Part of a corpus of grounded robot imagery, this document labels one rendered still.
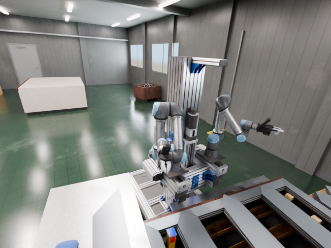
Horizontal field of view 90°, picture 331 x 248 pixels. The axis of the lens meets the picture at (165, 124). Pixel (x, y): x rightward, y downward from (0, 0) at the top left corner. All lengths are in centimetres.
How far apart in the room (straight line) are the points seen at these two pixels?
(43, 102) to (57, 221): 567
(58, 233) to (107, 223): 28
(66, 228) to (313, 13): 448
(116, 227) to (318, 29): 414
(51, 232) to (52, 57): 1065
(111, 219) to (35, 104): 591
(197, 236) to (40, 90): 616
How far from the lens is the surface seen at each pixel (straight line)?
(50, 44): 1152
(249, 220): 167
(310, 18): 431
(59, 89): 666
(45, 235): 135
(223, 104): 168
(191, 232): 146
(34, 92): 674
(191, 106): 165
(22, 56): 1159
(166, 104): 134
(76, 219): 135
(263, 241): 160
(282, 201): 198
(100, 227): 124
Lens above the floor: 205
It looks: 23 degrees down
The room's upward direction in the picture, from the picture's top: 3 degrees clockwise
